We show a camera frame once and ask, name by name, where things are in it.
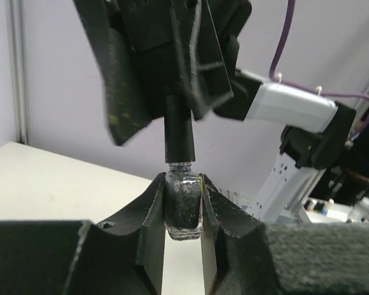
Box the glitter nail polish bottle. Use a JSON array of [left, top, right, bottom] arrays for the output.
[[164, 162, 203, 241]]

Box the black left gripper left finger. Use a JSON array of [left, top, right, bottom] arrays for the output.
[[0, 173, 165, 294]]

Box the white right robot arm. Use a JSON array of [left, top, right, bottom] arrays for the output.
[[74, 1, 355, 222]]

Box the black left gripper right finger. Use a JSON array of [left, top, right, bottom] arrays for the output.
[[201, 176, 369, 294]]

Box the left aluminium frame post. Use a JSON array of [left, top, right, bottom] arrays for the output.
[[6, 1, 29, 145]]

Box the aluminium front rail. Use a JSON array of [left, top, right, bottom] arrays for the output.
[[221, 72, 369, 224]]

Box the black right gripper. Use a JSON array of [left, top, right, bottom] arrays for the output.
[[74, 1, 252, 146]]

